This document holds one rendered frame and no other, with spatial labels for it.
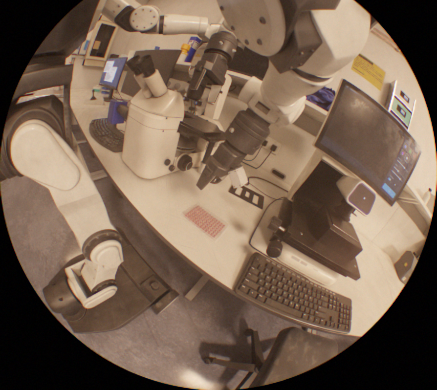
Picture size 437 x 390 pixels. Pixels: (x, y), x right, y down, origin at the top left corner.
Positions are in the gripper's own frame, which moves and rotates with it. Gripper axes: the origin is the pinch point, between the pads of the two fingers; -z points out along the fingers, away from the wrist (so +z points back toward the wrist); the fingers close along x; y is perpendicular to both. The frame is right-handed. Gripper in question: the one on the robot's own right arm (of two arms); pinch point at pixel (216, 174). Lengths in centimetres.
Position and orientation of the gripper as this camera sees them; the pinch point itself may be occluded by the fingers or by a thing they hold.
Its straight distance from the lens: 41.6
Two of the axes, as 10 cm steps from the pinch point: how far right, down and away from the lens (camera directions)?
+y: -6.8, -6.8, 2.6
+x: 5.2, -2.0, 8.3
